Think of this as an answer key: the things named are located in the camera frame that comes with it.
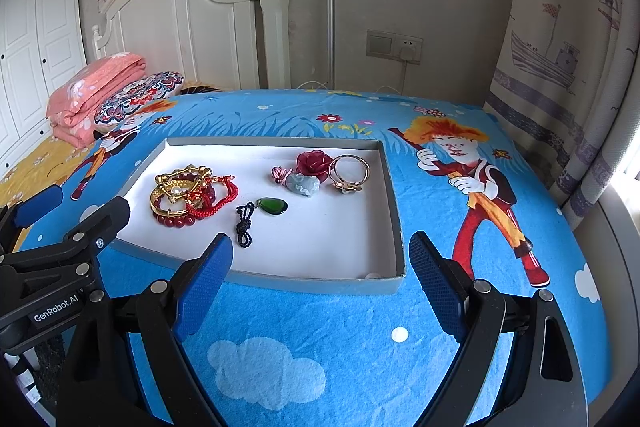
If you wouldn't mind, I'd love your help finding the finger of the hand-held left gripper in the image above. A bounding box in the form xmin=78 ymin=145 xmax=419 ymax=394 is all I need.
xmin=0 ymin=183 xmax=65 ymax=254
xmin=0 ymin=198 xmax=131 ymax=284

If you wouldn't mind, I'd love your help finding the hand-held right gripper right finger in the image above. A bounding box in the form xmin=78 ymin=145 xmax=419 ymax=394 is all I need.
xmin=409 ymin=231 xmax=588 ymax=427

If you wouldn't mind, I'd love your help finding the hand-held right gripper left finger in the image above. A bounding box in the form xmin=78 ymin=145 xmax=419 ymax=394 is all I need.
xmin=59 ymin=232 xmax=235 ymax=427

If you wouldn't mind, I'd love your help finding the gold bangle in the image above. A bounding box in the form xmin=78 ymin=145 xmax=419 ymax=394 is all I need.
xmin=149 ymin=184 xmax=203 ymax=218

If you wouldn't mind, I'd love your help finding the red cord gold bracelet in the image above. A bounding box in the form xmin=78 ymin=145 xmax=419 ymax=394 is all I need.
xmin=154 ymin=163 xmax=237 ymax=220

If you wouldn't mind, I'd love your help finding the green pendant with black cord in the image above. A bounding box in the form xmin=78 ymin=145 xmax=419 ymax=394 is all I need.
xmin=235 ymin=197 xmax=289 ymax=250

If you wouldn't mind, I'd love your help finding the grey cardboard box tray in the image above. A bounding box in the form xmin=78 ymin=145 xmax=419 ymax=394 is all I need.
xmin=107 ymin=137 xmax=407 ymax=297

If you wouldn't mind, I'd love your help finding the metal double ring bangle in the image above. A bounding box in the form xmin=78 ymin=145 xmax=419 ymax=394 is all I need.
xmin=327 ymin=154 xmax=372 ymax=195

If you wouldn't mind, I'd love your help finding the pale jade charm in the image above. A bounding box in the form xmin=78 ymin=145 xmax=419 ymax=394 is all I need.
xmin=271 ymin=166 xmax=322 ymax=198

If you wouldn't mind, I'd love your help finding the blue cartoon printed cloth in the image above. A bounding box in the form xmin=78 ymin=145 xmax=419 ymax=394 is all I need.
xmin=0 ymin=89 xmax=613 ymax=427

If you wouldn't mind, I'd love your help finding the pink folded blanket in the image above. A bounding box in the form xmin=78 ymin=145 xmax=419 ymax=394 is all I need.
xmin=46 ymin=52 xmax=148 ymax=146

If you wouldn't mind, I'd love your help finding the patterned pillow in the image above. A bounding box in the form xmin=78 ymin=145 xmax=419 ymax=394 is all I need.
xmin=94 ymin=71 xmax=185 ymax=125

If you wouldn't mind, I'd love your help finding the white wardrobe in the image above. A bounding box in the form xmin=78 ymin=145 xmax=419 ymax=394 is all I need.
xmin=0 ymin=0 xmax=87 ymax=170

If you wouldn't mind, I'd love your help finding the red rose hair clip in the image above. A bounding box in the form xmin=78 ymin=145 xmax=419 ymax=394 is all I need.
xmin=295 ymin=149 xmax=331 ymax=182

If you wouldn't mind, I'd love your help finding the white wooden headboard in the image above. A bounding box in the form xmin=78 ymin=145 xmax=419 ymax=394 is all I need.
xmin=91 ymin=0 xmax=291 ymax=90

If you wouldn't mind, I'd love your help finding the ship printed curtain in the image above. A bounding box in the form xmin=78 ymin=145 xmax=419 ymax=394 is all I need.
xmin=482 ymin=0 xmax=640 ymax=228

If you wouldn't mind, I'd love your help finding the silver metal rod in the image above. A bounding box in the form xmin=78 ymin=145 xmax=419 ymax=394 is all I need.
xmin=325 ymin=0 xmax=337 ymax=90

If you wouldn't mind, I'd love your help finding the red bead bracelet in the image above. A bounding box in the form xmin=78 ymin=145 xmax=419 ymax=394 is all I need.
xmin=152 ymin=174 xmax=217 ymax=228

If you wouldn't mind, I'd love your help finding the white plug with cable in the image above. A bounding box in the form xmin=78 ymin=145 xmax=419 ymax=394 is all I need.
xmin=400 ymin=44 xmax=418 ymax=98

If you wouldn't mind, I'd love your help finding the beige wall socket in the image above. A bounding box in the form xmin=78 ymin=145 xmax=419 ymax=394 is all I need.
xmin=366 ymin=29 xmax=424 ymax=64

